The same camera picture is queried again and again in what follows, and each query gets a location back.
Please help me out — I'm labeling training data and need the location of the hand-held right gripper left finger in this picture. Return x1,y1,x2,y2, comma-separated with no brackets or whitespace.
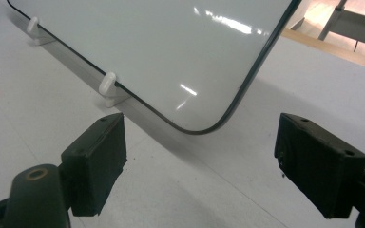
60,112,128,218

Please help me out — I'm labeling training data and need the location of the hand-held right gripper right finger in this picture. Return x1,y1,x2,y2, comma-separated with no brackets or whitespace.
274,112,365,219

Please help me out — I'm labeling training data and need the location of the white whiteboard stand clip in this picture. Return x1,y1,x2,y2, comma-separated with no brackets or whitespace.
26,16,57,46
98,71,131,108

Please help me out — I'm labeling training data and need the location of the white magnetic whiteboard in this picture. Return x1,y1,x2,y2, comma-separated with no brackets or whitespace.
7,0,302,136

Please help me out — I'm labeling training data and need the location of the white metal desk frame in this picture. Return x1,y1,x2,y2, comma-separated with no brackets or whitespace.
289,0,365,50

